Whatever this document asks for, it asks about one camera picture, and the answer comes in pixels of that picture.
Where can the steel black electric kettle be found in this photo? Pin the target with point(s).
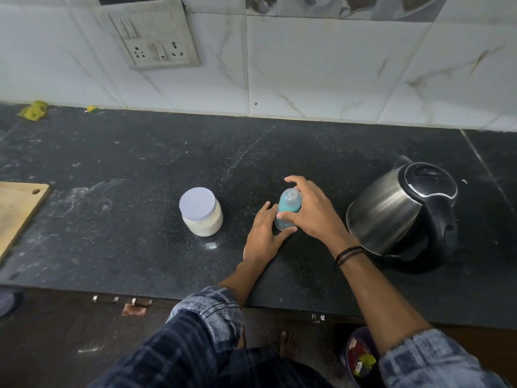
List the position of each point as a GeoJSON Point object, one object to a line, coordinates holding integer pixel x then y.
{"type": "Point", "coordinates": [383, 214]}

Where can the glass jar of white powder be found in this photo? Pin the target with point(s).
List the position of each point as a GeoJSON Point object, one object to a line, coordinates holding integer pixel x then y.
{"type": "Point", "coordinates": [206, 228]}

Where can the blue plaid shirt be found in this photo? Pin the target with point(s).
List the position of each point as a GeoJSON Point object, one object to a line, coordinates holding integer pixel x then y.
{"type": "Point", "coordinates": [202, 319]}

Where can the person's right forearm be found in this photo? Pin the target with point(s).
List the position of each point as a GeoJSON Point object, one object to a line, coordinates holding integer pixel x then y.
{"type": "Point", "coordinates": [379, 303]}

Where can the person's right foot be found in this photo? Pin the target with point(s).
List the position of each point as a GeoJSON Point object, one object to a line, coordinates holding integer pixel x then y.
{"type": "Point", "coordinates": [287, 343]}

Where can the person's left foot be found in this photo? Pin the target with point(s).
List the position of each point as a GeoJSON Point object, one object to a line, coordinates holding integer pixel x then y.
{"type": "Point", "coordinates": [242, 341]}

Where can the wooden cutting board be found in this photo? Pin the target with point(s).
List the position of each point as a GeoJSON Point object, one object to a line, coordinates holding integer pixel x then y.
{"type": "Point", "coordinates": [16, 214]}

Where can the person's left hand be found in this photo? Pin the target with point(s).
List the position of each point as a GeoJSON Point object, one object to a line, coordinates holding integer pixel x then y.
{"type": "Point", "coordinates": [260, 242]}

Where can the crumpled yellow cloth scrap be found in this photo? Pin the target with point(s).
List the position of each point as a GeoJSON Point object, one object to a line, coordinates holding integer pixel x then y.
{"type": "Point", "coordinates": [34, 111]}

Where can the teal baby bottle cap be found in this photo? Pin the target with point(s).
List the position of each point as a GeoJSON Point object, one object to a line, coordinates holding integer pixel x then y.
{"type": "Point", "coordinates": [288, 204]}

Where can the black wrist bands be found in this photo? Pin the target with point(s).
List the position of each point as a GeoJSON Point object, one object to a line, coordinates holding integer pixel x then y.
{"type": "Point", "coordinates": [348, 254]}

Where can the purple waste bin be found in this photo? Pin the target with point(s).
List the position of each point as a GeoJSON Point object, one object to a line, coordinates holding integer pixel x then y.
{"type": "Point", "coordinates": [357, 359]}

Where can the clear blue round lid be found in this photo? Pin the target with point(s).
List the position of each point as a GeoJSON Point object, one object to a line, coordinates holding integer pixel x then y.
{"type": "Point", "coordinates": [8, 303]}

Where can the clear baby bottle teal print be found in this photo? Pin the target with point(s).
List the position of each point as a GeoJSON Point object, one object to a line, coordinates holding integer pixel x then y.
{"type": "Point", "coordinates": [282, 225]}

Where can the person's foot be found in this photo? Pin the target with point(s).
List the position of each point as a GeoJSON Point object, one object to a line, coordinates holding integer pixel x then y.
{"type": "Point", "coordinates": [242, 341]}
{"type": "Point", "coordinates": [287, 343]}

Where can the small yellow green scrap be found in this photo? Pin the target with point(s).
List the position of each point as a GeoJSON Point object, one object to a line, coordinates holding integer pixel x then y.
{"type": "Point", "coordinates": [91, 109]}

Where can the lavender round jar lid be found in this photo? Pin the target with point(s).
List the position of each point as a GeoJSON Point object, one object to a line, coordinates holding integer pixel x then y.
{"type": "Point", "coordinates": [197, 203]}

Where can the person's left forearm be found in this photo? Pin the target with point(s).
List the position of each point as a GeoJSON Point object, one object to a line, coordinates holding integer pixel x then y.
{"type": "Point", "coordinates": [242, 278]}

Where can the person's right hand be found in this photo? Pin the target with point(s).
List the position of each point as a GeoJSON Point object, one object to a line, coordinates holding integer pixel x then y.
{"type": "Point", "coordinates": [319, 218]}

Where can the grey wall switch socket plate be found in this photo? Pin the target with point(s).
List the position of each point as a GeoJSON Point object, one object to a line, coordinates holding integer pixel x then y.
{"type": "Point", "coordinates": [153, 32]}

